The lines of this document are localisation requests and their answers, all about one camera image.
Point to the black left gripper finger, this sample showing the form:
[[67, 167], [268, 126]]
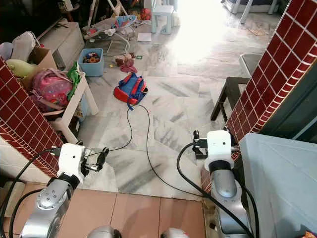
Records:
[[104, 156]]

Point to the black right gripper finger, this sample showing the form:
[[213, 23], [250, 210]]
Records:
[[196, 136]]

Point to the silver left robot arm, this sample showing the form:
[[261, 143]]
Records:
[[47, 203]]

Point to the small white table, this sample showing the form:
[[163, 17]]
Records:
[[67, 130]]

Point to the dark wooden table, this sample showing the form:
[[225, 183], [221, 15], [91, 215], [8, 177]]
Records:
[[233, 82]]

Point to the grey left robot leg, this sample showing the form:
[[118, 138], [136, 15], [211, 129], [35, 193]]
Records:
[[103, 232]]

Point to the grey robot leg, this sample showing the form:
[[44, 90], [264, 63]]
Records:
[[103, 232], [176, 233]]

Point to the red and blue backpack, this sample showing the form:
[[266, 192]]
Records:
[[130, 89]]

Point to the pink children's backpack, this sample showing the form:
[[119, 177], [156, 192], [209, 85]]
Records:
[[52, 89]]

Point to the green cloth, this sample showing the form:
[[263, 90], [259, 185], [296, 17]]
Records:
[[74, 74]]

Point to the blue toy bin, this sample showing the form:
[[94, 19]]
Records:
[[91, 69]]

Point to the grey right robot leg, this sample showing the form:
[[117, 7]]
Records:
[[176, 233]]

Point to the flat brown cardboard box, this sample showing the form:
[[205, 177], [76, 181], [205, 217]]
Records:
[[7, 193]]

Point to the white plastic chair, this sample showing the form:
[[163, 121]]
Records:
[[250, 62]]

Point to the pink doll toy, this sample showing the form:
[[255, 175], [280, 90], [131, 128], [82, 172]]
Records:
[[126, 63]]

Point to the white paper sheet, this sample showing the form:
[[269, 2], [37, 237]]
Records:
[[144, 36]]

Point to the open brown cardboard box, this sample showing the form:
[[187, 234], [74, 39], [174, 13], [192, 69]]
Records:
[[44, 58]]

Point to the small woven mat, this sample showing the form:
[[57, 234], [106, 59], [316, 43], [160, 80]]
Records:
[[258, 31]]

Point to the yellow-green pillow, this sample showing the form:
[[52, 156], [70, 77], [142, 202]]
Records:
[[20, 67]]

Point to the beige low cabinet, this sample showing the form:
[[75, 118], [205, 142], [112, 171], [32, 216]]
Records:
[[64, 39]]

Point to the pale blue plastic stool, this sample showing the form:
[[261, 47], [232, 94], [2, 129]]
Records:
[[162, 11]]

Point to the baby bouncer seat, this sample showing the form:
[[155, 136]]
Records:
[[114, 25]]

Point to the red toy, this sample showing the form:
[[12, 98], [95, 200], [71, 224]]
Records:
[[144, 14]]

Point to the white bag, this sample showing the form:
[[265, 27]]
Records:
[[25, 45]]

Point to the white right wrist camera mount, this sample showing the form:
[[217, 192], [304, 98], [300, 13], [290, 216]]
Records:
[[219, 146]]

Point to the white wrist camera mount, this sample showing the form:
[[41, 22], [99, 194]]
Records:
[[219, 146], [72, 158]]

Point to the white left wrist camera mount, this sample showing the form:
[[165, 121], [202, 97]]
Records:
[[72, 158]]

